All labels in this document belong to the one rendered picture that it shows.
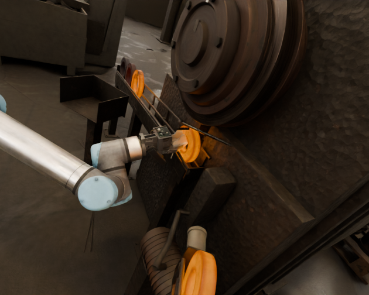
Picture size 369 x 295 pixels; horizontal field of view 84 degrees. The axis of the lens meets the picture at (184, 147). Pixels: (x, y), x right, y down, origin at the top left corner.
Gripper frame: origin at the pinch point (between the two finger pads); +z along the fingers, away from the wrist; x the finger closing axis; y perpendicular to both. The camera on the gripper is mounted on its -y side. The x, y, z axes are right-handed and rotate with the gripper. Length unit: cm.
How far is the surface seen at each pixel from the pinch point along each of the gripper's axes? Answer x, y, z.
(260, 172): -30.2, 8.6, 9.9
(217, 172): -22.1, 4.0, 0.0
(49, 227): 19, -59, -70
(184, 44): 3.6, 36.0, -3.2
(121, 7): 292, -1, 32
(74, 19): 237, -4, -32
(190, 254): -40.3, -1.4, -17.9
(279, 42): -20.4, 43.0, 8.6
